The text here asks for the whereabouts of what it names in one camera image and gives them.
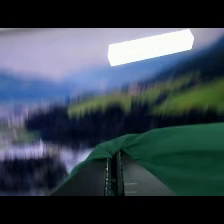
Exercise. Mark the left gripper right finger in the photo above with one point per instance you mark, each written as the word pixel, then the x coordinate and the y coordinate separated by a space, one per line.
pixel 140 181

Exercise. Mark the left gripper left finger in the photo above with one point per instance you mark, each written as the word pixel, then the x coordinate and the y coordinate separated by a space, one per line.
pixel 90 180

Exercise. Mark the green garment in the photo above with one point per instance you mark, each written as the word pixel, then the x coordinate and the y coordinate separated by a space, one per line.
pixel 180 156

